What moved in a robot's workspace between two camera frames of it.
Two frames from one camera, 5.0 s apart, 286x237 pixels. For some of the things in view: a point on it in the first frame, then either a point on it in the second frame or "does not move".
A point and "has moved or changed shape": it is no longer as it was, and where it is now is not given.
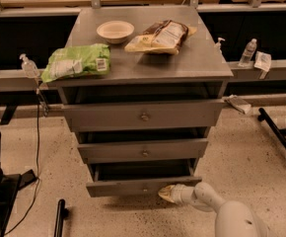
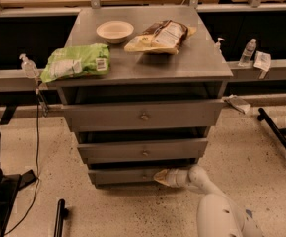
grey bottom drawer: x=138 y=177 has moved or changed shape
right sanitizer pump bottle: x=217 y=46 does not move
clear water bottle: x=248 y=53 does not move
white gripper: x=179 y=194 → x=174 y=178
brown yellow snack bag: x=165 y=37 does not move
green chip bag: x=71 y=61 does not move
